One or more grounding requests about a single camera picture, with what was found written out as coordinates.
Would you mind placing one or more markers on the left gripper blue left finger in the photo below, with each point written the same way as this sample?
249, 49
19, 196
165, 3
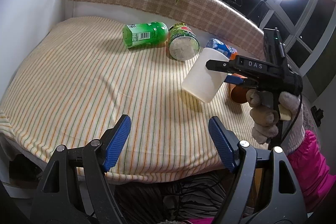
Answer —
113, 141

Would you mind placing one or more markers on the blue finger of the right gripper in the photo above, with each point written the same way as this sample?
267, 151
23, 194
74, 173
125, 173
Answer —
234, 79
221, 66

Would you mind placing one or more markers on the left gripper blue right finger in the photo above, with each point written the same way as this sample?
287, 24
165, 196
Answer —
225, 142

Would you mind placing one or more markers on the white plastic cup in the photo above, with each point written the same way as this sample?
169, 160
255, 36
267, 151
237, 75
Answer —
201, 82

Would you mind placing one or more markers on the orange cup near gripper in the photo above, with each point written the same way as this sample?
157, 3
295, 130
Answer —
238, 94

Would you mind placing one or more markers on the right hand in knit glove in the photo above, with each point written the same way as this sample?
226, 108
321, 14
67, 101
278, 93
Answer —
265, 120

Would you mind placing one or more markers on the blue orange snack can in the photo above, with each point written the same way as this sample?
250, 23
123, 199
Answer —
219, 46

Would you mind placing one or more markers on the green label tin can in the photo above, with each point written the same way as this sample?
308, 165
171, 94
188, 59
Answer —
182, 42

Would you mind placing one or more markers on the green soda can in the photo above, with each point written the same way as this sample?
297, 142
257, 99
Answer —
143, 34

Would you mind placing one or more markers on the pink jacket sleeve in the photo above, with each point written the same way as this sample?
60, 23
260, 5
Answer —
312, 172

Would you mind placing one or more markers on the beige plaid blanket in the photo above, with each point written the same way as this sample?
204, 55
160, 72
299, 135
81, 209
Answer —
211, 16

